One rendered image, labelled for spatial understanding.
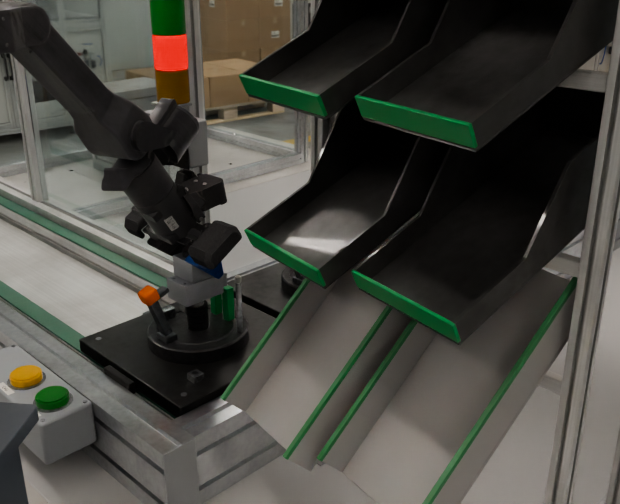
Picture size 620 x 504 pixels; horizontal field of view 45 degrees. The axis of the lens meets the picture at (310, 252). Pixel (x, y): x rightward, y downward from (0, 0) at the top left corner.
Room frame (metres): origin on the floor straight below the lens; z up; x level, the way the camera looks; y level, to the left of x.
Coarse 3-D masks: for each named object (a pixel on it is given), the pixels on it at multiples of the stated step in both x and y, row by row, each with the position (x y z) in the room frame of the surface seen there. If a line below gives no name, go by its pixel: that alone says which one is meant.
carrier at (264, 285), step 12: (276, 264) 1.20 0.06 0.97; (252, 276) 1.15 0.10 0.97; (264, 276) 1.15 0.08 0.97; (276, 276) 1.15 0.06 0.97; (288, 276) 1.10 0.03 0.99; (252, 288) 1.10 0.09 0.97; (264, 288) 1.10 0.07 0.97; (276, 288) 1.10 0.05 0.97; (288, 288) 1.08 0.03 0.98; (252, 300) 1.06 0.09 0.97; (264, 300) 1.06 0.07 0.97; (276, 300) 1.06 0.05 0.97; (288, 300) 1.06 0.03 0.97; (264, 312) 1.04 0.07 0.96; (276, 312) 1.02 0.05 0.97
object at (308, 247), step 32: (352, 128) 0.82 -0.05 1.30; (384, 128) 0.84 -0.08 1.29; (320, 160) 0.79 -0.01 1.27; (352, 160) 0.82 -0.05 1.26; (384, 160) 0.81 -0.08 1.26; (416, 160) 0.70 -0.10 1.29; (320, 192) 0.79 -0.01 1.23; (352, 192) 0.77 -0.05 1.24; (384, 192) 0.75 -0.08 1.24; (416, 192) 0.70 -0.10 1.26; (256, 224) 0.74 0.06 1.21; (288, 224) 0.76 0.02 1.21; (320, 224) 0.74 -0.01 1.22; (352, 224) 0.72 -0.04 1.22; (384, 224) 0.68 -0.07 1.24; (288, 256) 0.67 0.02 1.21; (320, 256) 0.69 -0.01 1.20; (352, 256) 0.66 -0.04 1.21
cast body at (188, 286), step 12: (180, 264) 0.92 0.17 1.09; (180, 276) 0.92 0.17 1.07; (192, 276) 0.91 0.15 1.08; (204, 276) 0.92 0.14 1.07; (168, 288) 0.92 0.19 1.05; (180, 288) 0.90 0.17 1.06; (192, 288) 0.90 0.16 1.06; (204, 288) 0.92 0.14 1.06; (216, 288) 0.93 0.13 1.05; (180, 300) 0.91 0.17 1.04; (192, 300) 0.90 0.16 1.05
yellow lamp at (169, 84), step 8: (160, 72) 1.13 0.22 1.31; (168, 72) 1.13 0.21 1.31; (176, 72) 1.13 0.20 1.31; (184, 72) 1.14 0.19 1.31; (160, 80) 1.13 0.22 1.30; (168, 80) 1.13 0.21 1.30; (176, 80) 1.13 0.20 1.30; (184, 80) 1.14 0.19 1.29; (160, 88) 1.13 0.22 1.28; (168, 88) 1.13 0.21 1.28; (176, 88) 1.13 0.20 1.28; (184, 88) 1.14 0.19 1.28; (160, 96) 1.13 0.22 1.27; (168, 96) 1.13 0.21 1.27; (176, 96) 1.13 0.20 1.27; (184, 96) 1.14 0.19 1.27
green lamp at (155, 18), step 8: (152, 0) 1.14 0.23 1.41; (160, 0) 1.13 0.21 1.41; (168, 0) 1.13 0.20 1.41; (176, 0) 1.14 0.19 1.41; (152, 8) 1.14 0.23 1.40; (160, 8) 1.13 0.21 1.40; (168, 8) 1.13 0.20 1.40; (176, 8) 1.13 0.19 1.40; (184, 8) 1.15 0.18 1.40; (152, 16) 1.14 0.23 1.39; (160, 16) 1.13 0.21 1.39; (168, 16) 1.13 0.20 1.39; (176, 16) 1.13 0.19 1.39; (184, 16) 1.15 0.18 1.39; (152, 24) 1.14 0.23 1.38; (160, 24) 1.13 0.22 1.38; (168, 24) 1.13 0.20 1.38; (176, 24) 1.13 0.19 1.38; (184, 24) 1.15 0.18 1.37; (152, 32) 1.14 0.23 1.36; (160, 32) 1.13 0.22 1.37; (168, 32) 1.13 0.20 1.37; (176, 32) 1.13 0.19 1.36; (184, 32) 1.15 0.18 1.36
